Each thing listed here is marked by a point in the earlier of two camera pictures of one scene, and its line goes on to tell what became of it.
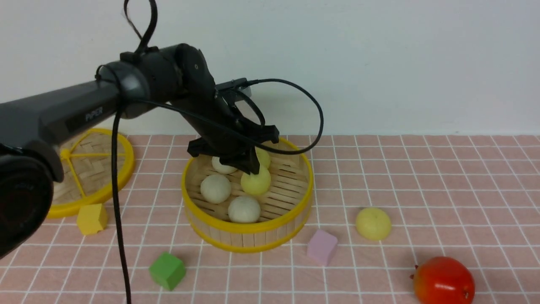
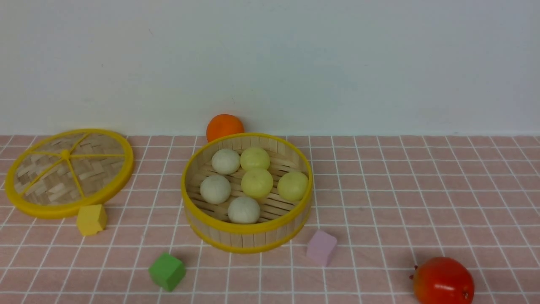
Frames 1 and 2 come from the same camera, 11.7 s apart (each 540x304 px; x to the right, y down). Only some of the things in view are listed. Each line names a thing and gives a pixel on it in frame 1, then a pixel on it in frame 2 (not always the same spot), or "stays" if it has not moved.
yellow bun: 257,184 stays
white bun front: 244,209 stays
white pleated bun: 221,168 stays
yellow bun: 373,223 to 292,186
